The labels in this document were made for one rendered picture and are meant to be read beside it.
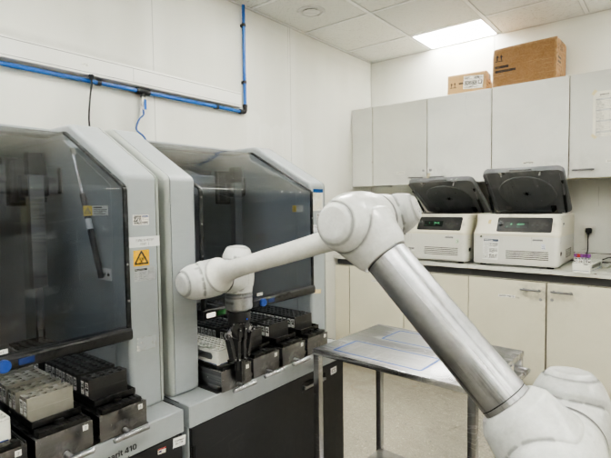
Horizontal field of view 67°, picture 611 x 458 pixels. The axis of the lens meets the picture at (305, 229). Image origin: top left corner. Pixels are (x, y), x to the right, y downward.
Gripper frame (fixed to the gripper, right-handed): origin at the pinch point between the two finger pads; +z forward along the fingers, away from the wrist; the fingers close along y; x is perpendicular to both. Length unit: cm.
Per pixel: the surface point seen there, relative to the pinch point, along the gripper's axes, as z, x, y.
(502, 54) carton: -164, 8, -263
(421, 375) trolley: -2, 53, -25
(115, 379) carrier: -6.2, -9.9, 38.0
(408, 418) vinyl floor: 80, -16, -157
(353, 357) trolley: -2.2, 26.8, -27.3
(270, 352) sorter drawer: -0.9, -2.9, -17.9
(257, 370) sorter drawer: 3.7, -2.4, -10.6
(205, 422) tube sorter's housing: 13.6, -2.8, 12.9
